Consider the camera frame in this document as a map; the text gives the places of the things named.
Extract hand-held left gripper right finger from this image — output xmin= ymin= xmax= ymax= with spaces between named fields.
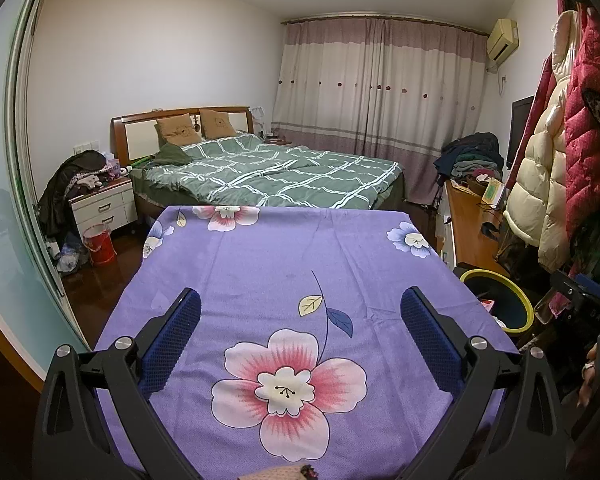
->
xmin=400 ymin=287 xmax=567 ymax=480

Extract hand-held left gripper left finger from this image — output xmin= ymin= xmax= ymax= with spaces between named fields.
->
xmin=32 ymin=287 xmax=202 ymax=480

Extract yellow rim trash bin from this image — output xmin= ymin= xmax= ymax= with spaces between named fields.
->
xmin=459 ymin=269 xmax=534 ymax=335

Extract person's right hand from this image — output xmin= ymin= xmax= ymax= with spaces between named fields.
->
xmin=576 ymin=346 xmax=600 ymax=408

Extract purple floral tablecloth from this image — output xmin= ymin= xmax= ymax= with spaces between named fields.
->
xmin=94 ymin=205 xmax=522 ymax=476

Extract red bucket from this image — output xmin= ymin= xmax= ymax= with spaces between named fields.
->
xmin=82 ymin=224 xmax=117 ymax=267

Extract wooden desk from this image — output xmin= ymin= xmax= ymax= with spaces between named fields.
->
xmin=437 ymin=178 xmax=513 ymax=276

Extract plastic bags on floor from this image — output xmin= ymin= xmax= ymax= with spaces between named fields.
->
xmin=50 ymin=232 xmax=90 ymax=273

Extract cream puffer jacket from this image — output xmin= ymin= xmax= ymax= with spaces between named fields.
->
xmin=502 ymin=10 xmax=581 ymax=273

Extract white nightstand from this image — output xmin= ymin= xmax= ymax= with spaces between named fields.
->
xmin=69 ymin=177 xmax=138 ymax=241

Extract green printed box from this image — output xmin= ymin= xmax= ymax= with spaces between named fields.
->
xmin=480 ymin=180 xmax=505 ymax=208

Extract red puffer jacket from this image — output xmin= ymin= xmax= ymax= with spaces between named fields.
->
xmin=562 ymin=0 xmax=600 ymax=281

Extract pink knit clothing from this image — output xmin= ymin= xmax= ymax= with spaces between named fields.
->
xmin=240 ymin=464 xmax=321 ymax=480

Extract dark green garment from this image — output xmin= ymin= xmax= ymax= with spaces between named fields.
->
xmin=150 ymin=143 xmax=193 ymax=166

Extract pile of folded clothes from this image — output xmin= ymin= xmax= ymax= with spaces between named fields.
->
xmin=434 ymin=132 xmax=503 ymax=181

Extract black television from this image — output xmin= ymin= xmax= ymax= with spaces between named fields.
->
xmin=506 ymin=94 xmax=536 ymax=171

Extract dark clothes pile on nightstand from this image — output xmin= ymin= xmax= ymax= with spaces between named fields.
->
xmin=37 ymin=150 xmax=131 ymax=241

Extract green plaid duvet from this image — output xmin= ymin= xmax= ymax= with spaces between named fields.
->
xmin=142 ymin=130 xmax=401 ymax=209

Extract wooden bed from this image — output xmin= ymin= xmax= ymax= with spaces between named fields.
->
xmin=111 ymin=106 xmax=408 ymax=211

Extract brown pillow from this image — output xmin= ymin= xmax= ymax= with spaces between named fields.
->
xmin=198 ymin=108 xmax=238 ymax=139
xmin=154 ymin=114 xmax=204 ymax=145

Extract glass sliding wardrobe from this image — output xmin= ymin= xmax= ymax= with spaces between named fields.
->
xmin=0 ymin=0 xmax=93 ymax=361

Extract dark red hanging garment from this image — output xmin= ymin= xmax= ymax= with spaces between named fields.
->
xmin=510 ymin=55 xmax=553 ymax=171

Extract pink white curtain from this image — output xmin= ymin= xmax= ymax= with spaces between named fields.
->
xmin=271 ymin=16 xmax=491 ymax=206

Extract cream air conditioner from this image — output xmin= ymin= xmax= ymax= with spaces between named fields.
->
xmin=486 ymin=18 xmax=520 ymax=63

